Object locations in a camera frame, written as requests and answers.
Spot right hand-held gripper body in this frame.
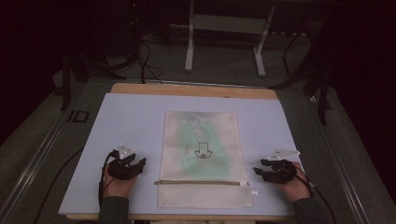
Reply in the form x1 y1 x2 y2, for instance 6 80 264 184
266 147 302 185

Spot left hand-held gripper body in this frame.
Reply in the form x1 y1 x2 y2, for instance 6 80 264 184
106 143 138 181

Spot white mesh laundry bag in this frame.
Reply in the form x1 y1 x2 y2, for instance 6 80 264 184
154 110 261 209

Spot person's left hand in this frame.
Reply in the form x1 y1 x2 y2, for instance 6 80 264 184
102 162 138 199

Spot person's right hand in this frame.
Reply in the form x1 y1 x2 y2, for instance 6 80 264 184
274 161 312 203

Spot green garment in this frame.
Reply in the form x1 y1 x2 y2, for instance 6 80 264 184
177 119 233 176

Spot black metal stand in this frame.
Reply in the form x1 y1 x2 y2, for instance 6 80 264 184
59 50 128 112
269 31 333 126

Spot white metal stand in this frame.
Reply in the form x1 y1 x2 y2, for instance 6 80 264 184
170 0 276 77

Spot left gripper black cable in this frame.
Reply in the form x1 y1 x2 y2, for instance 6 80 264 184
98 150 117 208

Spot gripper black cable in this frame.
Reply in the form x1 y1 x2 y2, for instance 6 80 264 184
98 150 117 208
293 167 338 224

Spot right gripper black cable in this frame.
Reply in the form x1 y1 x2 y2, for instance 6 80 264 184
293 167 338 224

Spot metal floor rail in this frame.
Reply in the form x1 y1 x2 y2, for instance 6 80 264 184
306 95 373 224
0 113 64 220

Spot black floor cable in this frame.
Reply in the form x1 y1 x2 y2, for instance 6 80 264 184
33 147 85 224

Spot black floor cables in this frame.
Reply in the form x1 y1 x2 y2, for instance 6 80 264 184
135 39 164 86

